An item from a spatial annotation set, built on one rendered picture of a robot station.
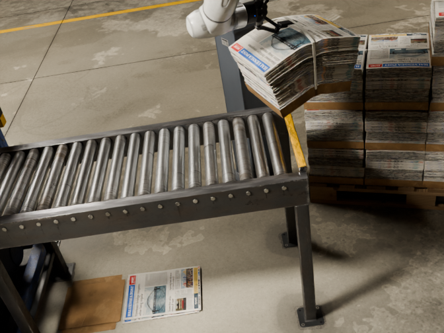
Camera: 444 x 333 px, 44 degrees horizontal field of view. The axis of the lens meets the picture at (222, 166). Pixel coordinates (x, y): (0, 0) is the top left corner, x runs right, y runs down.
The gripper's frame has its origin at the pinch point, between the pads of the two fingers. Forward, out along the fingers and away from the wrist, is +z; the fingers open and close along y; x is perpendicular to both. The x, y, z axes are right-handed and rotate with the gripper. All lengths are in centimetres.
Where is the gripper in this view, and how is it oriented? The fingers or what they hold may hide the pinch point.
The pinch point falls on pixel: (293, 2)
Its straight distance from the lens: 210.7
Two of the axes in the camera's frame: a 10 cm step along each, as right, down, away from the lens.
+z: 9.0, -3.0, 3.1
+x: 4.3, 5.1, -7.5
